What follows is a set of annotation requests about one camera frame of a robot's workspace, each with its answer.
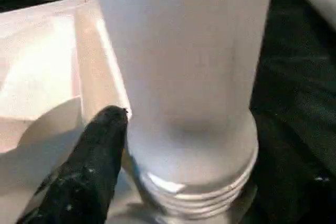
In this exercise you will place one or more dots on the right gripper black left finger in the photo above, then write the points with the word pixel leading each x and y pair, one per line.
pixel 86 171

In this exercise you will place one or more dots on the white plastic stool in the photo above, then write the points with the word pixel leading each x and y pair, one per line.
pixel 39 64

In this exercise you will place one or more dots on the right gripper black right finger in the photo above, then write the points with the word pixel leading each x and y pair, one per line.
pixel 302 195

